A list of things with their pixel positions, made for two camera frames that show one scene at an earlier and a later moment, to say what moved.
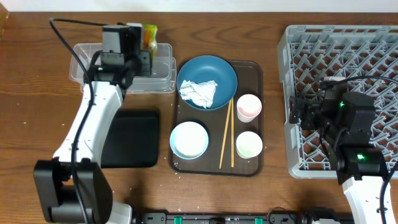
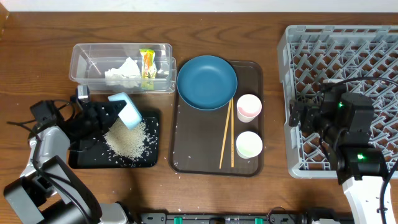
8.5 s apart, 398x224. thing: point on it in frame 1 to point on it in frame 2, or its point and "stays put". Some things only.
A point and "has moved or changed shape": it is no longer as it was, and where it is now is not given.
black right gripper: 311,108 stays put
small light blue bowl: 189,140 to 129,114
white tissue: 202,94 has moved or changed shape
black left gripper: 145,56 to 90,114
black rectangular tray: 132,139 stays put
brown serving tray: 249,77 stays put
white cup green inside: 249,145 stays put
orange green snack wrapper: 150,34 to 148,69
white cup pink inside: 249,106 stays put
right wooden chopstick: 232,133 stays put
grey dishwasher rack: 366,56 stays put
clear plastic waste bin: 163,78 stays put
